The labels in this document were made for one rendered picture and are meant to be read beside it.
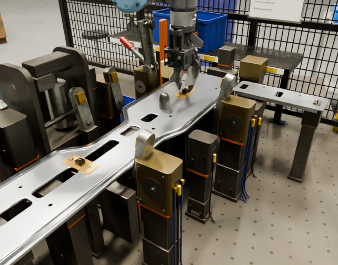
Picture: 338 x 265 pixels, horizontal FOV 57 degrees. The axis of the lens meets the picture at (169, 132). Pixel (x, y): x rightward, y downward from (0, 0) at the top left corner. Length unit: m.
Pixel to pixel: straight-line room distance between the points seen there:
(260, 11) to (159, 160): 0.97
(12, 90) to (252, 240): 0.75
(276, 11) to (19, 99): 1.05
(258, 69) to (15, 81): 0.78
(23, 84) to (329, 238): 0.91
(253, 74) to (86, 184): 0.75
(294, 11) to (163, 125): 0.79
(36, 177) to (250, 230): 0.61
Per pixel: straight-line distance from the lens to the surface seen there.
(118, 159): 0.73
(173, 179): 0.62
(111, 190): 0.84
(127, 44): 1.12
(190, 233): 0.96
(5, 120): 0.81
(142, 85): 1.10
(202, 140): 0.81
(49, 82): 0.82
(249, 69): 1.18
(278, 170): 1.23
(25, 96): 0.80
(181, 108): 0.94
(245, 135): 0.91
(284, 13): 1.43
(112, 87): 0.96
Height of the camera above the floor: 1.43
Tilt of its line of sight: 32 degrees down
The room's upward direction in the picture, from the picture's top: straight up
